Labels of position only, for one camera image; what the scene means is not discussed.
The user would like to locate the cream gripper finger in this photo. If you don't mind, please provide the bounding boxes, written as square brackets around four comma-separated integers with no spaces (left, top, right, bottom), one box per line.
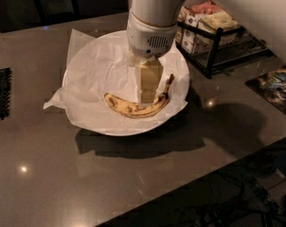
[128,50,142,101]
[139,57,163,104]

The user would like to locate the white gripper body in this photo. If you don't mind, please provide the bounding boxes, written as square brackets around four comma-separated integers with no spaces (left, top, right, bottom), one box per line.
[127,12,177,58]

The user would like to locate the spotted yellow banana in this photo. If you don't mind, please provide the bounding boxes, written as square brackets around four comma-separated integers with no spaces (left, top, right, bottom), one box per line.
[104,74,174,118]

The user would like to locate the white paper liner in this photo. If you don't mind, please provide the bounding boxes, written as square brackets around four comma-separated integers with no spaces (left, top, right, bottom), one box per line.
[43,28,190,131]

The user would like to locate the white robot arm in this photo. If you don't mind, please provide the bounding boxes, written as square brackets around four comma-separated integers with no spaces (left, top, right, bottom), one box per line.
[127,0,286,63]

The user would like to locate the pink snack packets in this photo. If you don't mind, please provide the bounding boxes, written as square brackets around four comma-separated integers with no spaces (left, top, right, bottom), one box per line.
[190,0,221,14]

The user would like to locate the cream snack packets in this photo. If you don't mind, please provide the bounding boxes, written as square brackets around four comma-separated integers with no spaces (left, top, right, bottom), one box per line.
[198,10,240,31]

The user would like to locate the dark appliance in background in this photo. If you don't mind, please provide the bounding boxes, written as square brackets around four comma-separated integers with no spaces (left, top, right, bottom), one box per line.
[33,0,80,25]

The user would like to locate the colourful printed mat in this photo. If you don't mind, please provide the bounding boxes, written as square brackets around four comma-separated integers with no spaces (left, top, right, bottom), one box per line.
[245,65,286,114]

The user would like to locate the black mesh mat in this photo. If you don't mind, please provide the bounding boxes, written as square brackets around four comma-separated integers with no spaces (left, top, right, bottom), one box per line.
[0,68,11,120]

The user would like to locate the black wire snack rack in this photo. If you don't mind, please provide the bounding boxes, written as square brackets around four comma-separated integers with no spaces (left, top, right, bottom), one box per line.
[176,11,272,79]

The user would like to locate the black cables on floor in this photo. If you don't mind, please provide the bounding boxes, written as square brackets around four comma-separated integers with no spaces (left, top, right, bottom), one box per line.
[168,170,286,227]

